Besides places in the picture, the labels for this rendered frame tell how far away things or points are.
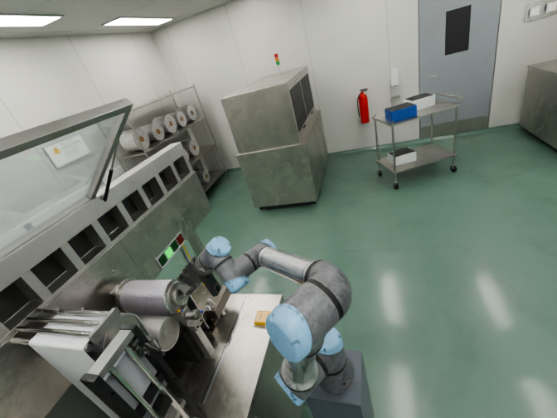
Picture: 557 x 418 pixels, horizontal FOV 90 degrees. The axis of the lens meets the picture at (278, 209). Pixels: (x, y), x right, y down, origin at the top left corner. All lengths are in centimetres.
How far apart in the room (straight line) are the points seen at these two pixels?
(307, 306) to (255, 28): 503
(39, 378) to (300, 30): 496
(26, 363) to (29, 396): 11
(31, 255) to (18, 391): 43
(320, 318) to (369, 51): 478
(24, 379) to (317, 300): 103
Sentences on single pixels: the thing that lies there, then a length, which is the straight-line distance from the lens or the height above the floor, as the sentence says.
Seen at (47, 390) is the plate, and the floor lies 120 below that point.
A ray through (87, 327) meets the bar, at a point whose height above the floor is 144.
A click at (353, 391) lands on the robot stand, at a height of 90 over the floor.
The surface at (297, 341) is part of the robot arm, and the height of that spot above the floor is 149.
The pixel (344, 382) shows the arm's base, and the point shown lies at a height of 92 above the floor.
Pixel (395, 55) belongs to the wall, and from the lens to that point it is 520.
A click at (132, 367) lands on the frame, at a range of 103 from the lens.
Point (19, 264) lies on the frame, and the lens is 129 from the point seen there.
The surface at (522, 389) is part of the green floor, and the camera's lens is 237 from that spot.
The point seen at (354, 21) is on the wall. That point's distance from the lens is 515.
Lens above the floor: 200
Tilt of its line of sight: 29 degrees down
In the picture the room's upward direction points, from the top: 17 degrees counter-clockwise
